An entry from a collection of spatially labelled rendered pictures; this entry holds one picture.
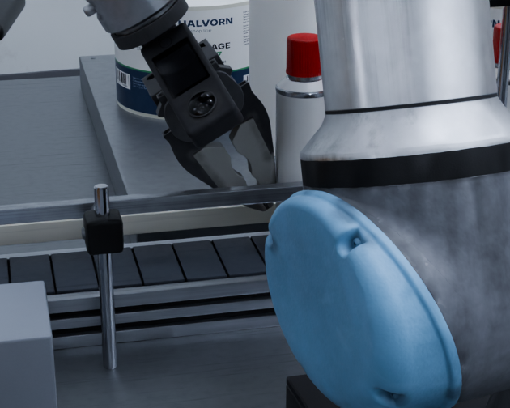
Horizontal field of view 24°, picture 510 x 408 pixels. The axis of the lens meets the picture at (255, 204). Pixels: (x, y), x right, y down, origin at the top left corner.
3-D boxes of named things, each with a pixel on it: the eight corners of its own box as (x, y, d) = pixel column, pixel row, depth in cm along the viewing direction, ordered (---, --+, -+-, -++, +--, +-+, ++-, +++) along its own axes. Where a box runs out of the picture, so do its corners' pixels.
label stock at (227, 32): (135, 126, 146) (130, 11, 141) (103, 85, 164) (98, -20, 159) (286, 112, 152) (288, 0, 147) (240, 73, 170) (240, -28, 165)
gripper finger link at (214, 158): (257, 190, 114) (208, 114, 110) (270, 213, 108) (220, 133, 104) (229, 207, 114) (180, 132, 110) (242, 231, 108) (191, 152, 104)
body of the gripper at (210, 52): (239, 87, 111) (173, -21, 106) (260, 113, 104) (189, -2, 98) (171, 130, 111) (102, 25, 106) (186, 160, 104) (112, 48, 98)
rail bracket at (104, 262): (120, 333, 106) (112, 160, 100) (129, 372, 100) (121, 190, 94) (83, 337, 106) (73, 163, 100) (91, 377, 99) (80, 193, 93)
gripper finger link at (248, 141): (283, 173, 114) (236, 95, 110) (299, 194, 108) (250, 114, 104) (256, 190, 114) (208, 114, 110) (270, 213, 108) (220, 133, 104)
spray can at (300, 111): (325, 237, 114) (330, 28, 106) (333, 260, 109) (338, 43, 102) (271, 240, 114) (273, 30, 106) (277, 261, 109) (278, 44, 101)
